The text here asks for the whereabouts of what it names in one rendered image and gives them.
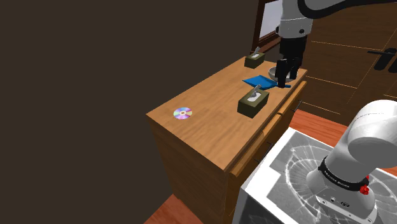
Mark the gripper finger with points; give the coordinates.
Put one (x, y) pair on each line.
(281, 73)
(294, 69)

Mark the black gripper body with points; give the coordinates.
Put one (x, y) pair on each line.
(292, 47)

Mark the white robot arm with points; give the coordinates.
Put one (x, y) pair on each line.
(356, 149)

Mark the grey bowl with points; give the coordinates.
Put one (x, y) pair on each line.
(272, 73)

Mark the blue cloth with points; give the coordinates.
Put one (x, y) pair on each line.
(259, 82)

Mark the olive green tissue box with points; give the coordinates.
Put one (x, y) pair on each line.
(252, 102)
(254, 60)

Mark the wooden framed window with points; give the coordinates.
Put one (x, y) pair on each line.
(269, 18)

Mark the wooden chest of drawers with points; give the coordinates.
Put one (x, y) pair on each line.
(214, 130)

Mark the grey patterned robot stand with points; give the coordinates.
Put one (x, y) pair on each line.
(279, 173)

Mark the shiny compact disc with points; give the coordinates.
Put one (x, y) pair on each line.
(182, 113)

